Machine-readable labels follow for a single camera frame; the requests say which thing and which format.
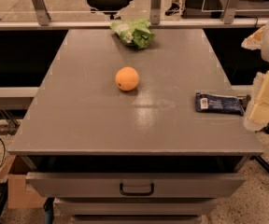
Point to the blue rxbar blueberry wrapper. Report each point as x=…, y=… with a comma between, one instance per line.
x=218, y=104

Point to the cardboard box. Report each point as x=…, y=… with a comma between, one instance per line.
x=20, y=195

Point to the green chip bag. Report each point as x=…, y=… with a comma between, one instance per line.
x=133, y=33

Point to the orange fruit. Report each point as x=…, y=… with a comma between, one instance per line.
x=127, y=79

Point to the black drawer handle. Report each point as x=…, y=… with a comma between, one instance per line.
x=136, y=191

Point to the metal railing frame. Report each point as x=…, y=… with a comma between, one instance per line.
x=76, y=14

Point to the grey drawer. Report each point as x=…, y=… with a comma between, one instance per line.
x=136, y=207
x=107, y=185

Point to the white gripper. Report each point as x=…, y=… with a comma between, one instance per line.
x=257, y=115

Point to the grey middle drawer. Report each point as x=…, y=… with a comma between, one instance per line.
x=136, y=207

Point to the grey top drawer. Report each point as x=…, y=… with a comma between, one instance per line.
x=107, y=185

